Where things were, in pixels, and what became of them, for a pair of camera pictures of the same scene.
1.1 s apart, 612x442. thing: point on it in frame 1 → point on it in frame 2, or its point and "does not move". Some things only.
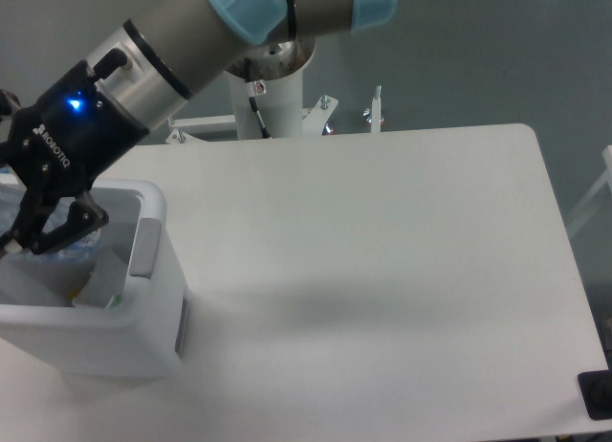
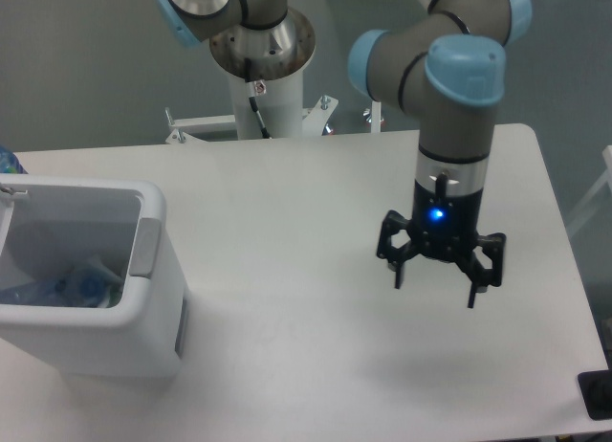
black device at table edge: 596,388 does not move
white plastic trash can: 110,303 does not move
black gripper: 61,142 → 445,226
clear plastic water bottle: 73,252 → 73,290
